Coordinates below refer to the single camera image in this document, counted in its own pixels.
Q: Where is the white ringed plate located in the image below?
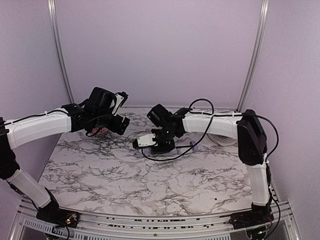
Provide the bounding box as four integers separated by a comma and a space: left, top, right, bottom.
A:
207, 134, 238, 147

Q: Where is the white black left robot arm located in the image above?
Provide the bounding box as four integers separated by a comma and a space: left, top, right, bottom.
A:
0, 87, 130, 219

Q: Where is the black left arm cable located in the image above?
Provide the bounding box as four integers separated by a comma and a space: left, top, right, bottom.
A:
4, 99, 101, 137

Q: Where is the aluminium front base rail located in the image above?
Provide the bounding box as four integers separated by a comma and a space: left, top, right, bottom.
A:
8, 198, 301, 240

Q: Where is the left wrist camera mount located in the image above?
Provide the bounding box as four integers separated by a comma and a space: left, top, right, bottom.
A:
112, 91, 129, 116

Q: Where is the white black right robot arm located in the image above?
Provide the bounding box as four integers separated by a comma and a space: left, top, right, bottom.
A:
140, 104, 272, 219

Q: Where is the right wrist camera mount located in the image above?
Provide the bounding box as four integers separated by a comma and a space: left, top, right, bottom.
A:
132, 133, 157, 150

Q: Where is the lavender folding umbrella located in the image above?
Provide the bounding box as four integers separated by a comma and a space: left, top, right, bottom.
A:
146, 140, 199, 157

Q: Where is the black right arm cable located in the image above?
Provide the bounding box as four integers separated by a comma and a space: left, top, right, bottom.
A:
141, 99, 285, 226

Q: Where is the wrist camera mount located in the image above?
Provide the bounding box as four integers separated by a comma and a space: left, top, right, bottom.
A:
132, 133, 157, 150
112, 91, 129, 116

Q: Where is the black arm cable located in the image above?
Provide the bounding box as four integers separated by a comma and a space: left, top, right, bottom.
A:
141, 99, 285, 226
4, 99, 101, 137

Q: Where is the red patterned small bowl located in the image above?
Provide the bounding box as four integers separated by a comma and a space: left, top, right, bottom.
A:
89, 127, 109, 138

